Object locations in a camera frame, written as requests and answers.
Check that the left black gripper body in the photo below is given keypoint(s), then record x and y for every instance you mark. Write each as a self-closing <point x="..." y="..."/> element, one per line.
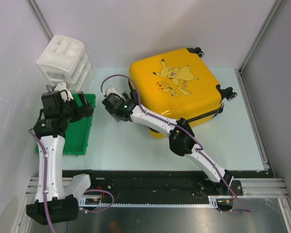
<point x="72" y="110"/>

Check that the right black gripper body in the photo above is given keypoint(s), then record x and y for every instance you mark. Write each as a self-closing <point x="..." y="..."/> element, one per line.
<point x="114" y="115"/>

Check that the yellow Pikachu hard-shell suitcase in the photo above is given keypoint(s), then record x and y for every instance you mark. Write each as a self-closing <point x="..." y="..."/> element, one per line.
<point x="177" y="84"/>

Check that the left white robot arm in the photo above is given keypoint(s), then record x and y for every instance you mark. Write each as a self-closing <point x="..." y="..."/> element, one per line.
<point x="54" y="203"/>

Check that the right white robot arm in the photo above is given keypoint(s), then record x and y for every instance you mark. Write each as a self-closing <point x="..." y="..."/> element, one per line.
<point x="182" y="141"/>

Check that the green plastic tray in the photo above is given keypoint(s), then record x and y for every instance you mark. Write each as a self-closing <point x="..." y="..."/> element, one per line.
<point x="75" y="133"/>

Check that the white plastic drawer organizer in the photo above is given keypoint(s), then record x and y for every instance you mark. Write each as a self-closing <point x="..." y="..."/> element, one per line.
<point x="66" y="59"/>

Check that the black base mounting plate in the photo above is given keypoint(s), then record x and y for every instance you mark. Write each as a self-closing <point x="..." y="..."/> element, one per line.
<point x="100" y="180"/>

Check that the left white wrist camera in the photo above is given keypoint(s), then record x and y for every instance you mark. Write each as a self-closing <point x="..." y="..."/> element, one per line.
<point x="63" y="88"/>

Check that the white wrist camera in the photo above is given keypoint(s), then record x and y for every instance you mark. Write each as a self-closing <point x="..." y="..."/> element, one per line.
<point x="63" y="88"/>
<point x="111" y="90"/>

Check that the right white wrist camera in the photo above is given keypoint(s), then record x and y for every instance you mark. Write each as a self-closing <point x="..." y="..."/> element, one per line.
<point x="111" y="90"/>

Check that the aluminium frame rail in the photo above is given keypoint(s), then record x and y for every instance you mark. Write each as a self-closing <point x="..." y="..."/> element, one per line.
<point x="184" y="193"/>

